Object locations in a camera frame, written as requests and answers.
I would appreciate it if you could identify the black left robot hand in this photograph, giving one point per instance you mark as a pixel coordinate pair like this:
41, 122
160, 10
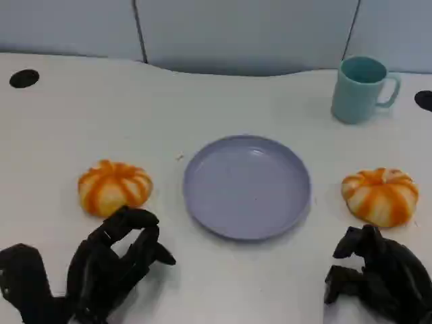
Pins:
98, 270

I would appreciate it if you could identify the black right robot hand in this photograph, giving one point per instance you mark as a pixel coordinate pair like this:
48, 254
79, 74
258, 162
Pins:
395, 283

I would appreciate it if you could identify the orange white toy bread roll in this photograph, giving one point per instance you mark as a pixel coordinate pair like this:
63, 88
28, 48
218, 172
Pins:
113, 187
379, 197

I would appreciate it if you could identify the lilac plate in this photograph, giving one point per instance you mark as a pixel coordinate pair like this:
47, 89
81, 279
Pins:
246, 189

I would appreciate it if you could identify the black table grommet hole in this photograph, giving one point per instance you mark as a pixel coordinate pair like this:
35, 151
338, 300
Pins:
23, 79
424, 99

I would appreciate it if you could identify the pale green mug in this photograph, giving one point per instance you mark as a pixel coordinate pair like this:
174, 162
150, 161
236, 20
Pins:
354, 98

